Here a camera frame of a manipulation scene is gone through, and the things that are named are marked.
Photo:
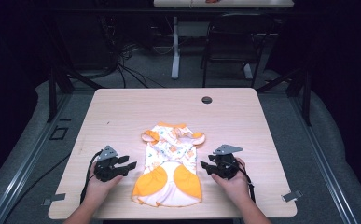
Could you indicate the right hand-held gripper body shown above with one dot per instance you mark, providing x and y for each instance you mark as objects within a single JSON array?
[{"x": 227, "y": 165}]

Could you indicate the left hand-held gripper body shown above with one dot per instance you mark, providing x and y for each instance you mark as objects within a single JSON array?
[{"x": 106, "y": 169}]

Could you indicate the orange and white pet garment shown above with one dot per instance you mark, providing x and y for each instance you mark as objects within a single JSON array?
[{"x": 169, "y": 168}]

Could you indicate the person's left hand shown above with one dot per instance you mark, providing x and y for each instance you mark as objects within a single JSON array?
[{"x": 99, "y": 189}]

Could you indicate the person's right hand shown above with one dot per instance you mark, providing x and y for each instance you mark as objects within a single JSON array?
[{"x": 237, "y": 186}]

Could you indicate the grey tape strip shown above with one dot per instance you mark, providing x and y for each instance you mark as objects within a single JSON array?
[
  {"x": 54, "y": 198},
  {"x": 292, "y": 196}
]

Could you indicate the black metal stand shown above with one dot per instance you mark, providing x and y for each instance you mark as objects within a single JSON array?
[
  {"x": 58, "y": 77},
  {"x": 299, "y": 90}
]

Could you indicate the black folding chair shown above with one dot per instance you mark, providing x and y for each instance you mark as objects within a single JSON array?
[{"x": 234, "y": 46}]

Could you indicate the white table leg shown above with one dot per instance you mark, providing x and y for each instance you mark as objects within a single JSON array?
[{"x": 175, "y": 49}]

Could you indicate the red object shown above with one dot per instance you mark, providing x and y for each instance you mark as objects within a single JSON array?
[{"x": 212, "y": 1}]

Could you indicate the aluminium floor rail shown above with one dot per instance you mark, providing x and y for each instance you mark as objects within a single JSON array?
[
  {"x": 321, "y": 161},
  {"x": 25, "y": 165}
]

